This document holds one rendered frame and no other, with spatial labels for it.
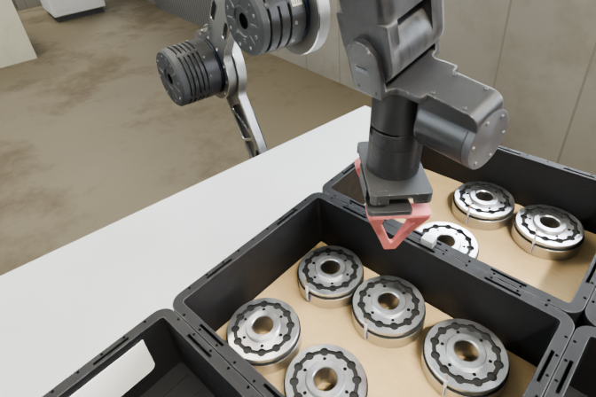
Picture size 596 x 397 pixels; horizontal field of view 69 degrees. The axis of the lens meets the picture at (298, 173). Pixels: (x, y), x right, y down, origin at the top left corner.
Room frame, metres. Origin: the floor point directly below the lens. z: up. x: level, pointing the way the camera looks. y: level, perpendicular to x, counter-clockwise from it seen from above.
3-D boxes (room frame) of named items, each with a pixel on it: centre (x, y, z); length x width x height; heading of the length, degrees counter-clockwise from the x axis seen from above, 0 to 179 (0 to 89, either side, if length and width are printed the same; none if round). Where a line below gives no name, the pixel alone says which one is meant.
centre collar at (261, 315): (0.37, 0.07, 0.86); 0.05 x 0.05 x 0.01
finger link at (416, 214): (0.37, -0.10, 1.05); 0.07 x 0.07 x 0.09; 89
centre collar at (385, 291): (0.39, -0.11, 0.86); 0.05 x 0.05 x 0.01
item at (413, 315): (0.39, -0.11, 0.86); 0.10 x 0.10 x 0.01
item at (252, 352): (0.37, 0.07, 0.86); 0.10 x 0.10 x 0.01
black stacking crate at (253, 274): (0.33, -0.06, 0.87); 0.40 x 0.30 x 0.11; 44
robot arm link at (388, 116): (0.38, -0.11, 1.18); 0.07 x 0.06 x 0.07; 35
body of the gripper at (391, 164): (0.39, -0.11, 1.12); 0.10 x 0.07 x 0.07; 179
